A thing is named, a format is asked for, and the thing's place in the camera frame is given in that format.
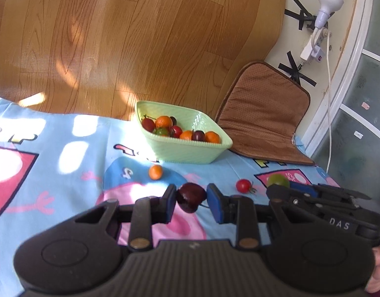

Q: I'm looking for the orange tomato left in basket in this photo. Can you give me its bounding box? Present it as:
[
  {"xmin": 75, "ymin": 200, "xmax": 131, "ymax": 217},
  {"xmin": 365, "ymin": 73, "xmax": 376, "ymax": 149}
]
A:
[{"xmin": 155, "ymin": 115, "xmax": 173, "ymax": 129}]

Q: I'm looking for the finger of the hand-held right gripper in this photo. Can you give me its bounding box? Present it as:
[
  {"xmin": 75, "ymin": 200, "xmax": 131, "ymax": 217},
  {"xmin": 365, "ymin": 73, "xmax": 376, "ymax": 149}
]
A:
[
  {"xmin": 289, "ymin": 184, "xmax": 372, "ymax": 201},
  {"xmin": 267, "ymin": 184, "xmax": 360, "ymax": 216}
]

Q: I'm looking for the light green round fruit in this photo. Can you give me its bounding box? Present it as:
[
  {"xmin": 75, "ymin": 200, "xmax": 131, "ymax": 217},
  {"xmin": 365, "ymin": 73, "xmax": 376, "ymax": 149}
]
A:
[{"xmin": 267, "ymin": 174, "xmax": 291, "ymax": 189}]

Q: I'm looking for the brown seat cushion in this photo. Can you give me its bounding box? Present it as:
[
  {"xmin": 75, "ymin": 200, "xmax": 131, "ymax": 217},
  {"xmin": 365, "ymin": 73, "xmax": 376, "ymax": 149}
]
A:
[{"xmin": 215, "ymin": 61, "xmax": 316, "ymax": 166}]

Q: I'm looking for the black tape cross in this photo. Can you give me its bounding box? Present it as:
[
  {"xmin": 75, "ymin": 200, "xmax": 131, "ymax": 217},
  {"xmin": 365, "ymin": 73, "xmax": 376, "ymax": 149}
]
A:
[
  {"xmin": 278, "ymin": 51, "xmax": 318, "ymax": 88},
  {"xmin": 284, "ymin": 0, "xmax": 317, "ymax": 31}
]

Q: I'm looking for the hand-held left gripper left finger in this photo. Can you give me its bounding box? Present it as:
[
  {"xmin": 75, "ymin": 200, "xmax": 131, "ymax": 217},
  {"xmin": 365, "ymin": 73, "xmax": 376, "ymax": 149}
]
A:
[{"xmin": 69, "ymin": 184, "xmax": 177, "ymax": 251}]

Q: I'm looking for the blue pink printed blanket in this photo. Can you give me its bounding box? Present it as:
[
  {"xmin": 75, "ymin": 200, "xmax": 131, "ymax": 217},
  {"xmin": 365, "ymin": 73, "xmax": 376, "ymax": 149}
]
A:
[{"xmin": 0, "ymin": 95, "xmax": 342, "ymax": 297}]

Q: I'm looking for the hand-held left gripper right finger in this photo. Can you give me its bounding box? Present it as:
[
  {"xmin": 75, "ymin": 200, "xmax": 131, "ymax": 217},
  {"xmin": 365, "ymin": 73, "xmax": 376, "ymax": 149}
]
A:
[{"xmin": 206, "ymin": 183, "xmax": 326, "ymax": 249}]

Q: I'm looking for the white power strip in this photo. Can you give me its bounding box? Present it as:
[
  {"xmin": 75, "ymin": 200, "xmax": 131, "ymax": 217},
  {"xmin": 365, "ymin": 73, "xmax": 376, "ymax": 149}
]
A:
[{"xmin": 299, "ymin": 28, "xmax": 331, "ymax": 65}]

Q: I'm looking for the white power cable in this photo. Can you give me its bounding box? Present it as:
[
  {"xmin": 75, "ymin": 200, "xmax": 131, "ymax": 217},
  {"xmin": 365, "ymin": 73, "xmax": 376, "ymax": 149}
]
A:
[{"xmin": 325, "ymin": 35, "xmax": 334, "ymax": 174}]

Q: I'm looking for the white framed glass door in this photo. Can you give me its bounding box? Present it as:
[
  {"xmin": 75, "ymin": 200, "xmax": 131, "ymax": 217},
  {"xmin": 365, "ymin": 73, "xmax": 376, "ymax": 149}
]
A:
[{"xmin": 301, "ymin": 0, "xmax": 380, "ymax": 192}]

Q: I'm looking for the red cherry tomato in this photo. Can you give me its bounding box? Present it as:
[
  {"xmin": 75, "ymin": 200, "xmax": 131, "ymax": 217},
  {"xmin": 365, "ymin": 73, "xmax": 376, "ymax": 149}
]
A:
[{"xmin": 236, "ymin": 179, "xmax": 257, "ymax": 194}]

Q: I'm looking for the light green plastic basket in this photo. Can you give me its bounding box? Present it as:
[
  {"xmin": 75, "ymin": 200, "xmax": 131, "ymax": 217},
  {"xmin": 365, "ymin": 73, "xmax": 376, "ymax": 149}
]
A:
[{"xmin": 135, "ymin": 100, "xmax": 233, "ymax": 164}]

